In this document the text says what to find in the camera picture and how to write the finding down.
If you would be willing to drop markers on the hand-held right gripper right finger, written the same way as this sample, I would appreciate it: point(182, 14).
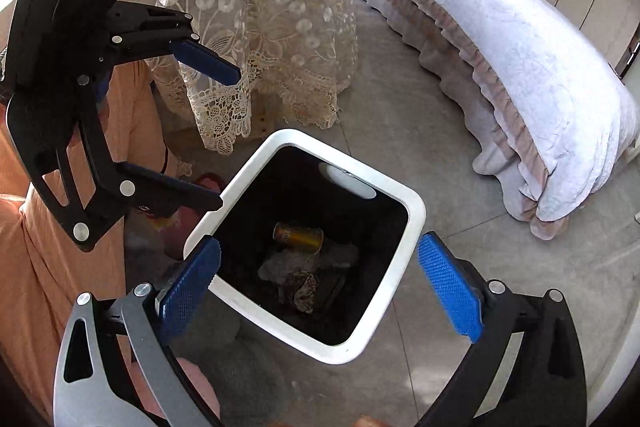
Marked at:
point(450, 292)

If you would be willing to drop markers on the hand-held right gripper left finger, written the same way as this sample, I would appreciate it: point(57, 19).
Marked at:
point(190, 287)

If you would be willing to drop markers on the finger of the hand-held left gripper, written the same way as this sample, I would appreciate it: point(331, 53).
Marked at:
point(205, 59)
point(165, 192)

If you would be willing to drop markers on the white square trash bin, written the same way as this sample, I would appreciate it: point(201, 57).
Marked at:
point(245, 182)

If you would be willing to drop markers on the pink slipper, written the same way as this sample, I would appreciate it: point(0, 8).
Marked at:
point(180, 232)

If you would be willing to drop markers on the red slipper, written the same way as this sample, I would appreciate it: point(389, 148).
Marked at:
point(207, 182)

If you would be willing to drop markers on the cream lace floral tablecloth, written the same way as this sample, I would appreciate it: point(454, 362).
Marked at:
point(280, 7)

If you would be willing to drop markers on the crumpled white tissue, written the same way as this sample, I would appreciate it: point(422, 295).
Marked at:
point(285, 267)

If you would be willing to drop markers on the grey fluffy rug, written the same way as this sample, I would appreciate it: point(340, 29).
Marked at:
point(250, 372)

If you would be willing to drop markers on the patterned crumpled wrapper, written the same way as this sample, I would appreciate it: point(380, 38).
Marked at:
point(305, 289)

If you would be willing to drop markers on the yellow drink can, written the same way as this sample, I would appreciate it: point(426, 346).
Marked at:
point(300, 237)

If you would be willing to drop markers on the person's orange clothing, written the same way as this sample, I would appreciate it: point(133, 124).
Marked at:
point(40, 282)

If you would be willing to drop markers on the pale lavender bed cover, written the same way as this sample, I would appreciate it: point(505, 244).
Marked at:
point(525, 72)

